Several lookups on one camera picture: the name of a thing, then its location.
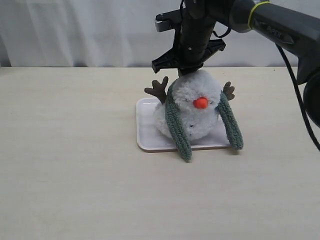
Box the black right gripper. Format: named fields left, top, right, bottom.
left=151, top=0, right=226, bottom=75

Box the white plush snowman toy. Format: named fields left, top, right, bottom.
left=144, top=70, right=235, bottom=141

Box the green knitted scarf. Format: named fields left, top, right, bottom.
left=165, top=93, right=244, bottom=163

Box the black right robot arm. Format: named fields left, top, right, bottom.
left=151, top=0, right=320, bottom=125

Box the white plastic tray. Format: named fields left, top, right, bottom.
left=135, top=97, right=231, bottom=153

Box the white curtain backdrop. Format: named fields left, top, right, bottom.
left=0, top=0, right=320, bottom=68

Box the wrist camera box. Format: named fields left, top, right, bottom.
left=154, top=9, right=182, bottom=33

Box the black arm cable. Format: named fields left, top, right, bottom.
left=274, top=43, right=320, bottom=152

